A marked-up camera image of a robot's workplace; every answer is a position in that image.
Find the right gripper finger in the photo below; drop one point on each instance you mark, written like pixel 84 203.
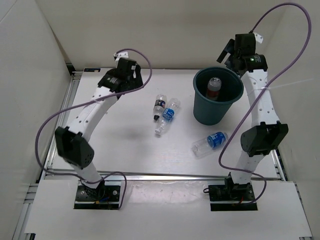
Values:
pixel 228 49
pixel 234 63

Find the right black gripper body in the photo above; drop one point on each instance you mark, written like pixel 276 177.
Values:
pixel 235 54

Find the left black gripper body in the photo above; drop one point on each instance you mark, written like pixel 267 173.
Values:
pixel 131 80

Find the red label red cap bottle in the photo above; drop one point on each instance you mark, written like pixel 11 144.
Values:
pixel 213 88

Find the black label plastic bottle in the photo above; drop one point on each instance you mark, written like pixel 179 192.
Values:
pixel 159 106

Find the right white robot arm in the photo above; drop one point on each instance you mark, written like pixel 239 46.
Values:
pixel 266 132

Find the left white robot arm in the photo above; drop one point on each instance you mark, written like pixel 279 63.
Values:
pixel 72 141

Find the dark green plastic bin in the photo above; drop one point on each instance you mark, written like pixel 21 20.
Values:
pixel 208 112

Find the blue label bottle white cap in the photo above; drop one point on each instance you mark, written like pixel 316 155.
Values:
pixel 168 115

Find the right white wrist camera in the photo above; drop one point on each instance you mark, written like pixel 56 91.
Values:
pixel 258 38

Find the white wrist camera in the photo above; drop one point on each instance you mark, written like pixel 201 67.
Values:
pixel 258 38
pixel 121 54

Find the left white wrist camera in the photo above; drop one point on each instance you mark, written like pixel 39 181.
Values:
pixel 121 54

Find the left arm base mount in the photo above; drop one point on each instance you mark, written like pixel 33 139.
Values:
pixel 105 197

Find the aluminium front rail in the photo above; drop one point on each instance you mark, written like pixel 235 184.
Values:
pixel 138 176

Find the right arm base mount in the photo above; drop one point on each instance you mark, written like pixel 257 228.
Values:
pixel 223 199

